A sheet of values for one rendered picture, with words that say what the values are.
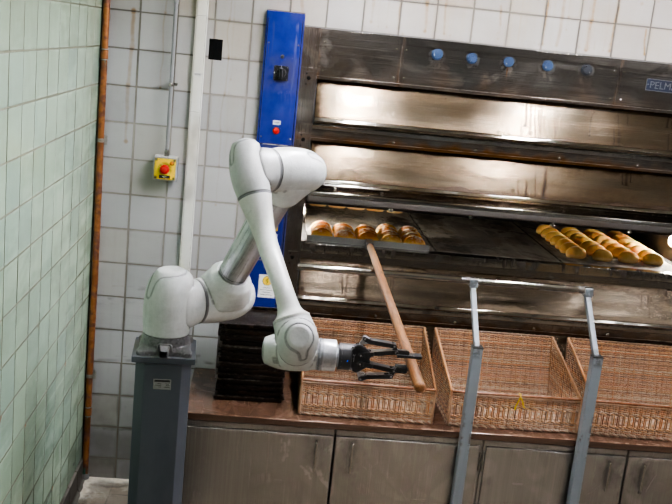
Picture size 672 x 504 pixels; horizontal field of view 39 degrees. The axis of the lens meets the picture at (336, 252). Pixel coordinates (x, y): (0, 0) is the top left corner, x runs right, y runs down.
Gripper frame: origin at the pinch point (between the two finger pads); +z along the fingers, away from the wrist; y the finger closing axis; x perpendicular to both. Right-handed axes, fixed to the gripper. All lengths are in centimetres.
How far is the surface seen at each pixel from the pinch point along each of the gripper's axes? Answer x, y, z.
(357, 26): -155, -92, -15
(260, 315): -133, 30, -44
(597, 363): -96, 27, 89
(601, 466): -102, 73, 100
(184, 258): -152, 13, -79
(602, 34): -156, -100, 90
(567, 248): -181, -1, 97
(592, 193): -156, -32, 96
